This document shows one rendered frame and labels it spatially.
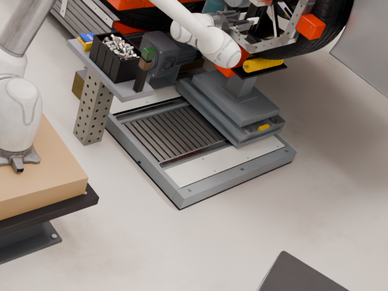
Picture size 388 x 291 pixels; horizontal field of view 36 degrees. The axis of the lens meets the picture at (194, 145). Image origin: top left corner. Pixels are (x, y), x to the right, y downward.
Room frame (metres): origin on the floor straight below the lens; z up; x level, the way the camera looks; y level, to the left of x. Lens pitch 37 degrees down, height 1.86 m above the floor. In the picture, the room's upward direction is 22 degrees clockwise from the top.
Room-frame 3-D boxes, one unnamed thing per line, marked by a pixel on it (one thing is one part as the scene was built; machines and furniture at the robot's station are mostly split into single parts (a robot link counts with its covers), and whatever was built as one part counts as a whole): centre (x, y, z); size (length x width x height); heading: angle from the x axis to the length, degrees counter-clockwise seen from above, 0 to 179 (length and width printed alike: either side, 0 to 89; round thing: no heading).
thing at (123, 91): (2.15, 0.47, 0.44); 0.43 x 0.17 x 0.03; 55
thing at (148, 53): (2.04, 0.31, 0.64); 0.04 x 0.04 x 0.04; 55
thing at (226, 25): (2.15, 0.08, 0.83); 0.09 x 0.08 x 0.07; 145
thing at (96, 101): (2.17, 0.49, 0.21); 0.10 x 0.10 x 0.42; 55
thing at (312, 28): (2.39, -0.27, 0.85); 0.09 x 0.08 x 0.07; 55
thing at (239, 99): (2.71, -0.10, 0.32); 0.40 x 0.30 x 0.28; 55
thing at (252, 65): (2.58, -0.16, 0.51); 0.29 x 0.06 x 0.06; 145
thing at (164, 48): (2.72, 0.27, 0.26); 0.42 x 0.18 x 0.35; 145
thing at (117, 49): (2.13, 0.45, 0.51); 0.20 x 0.14 x 0.13; 55
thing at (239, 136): (2.71, -0.11, 0.13); 0.50 x 0.36 x 0.10; 55
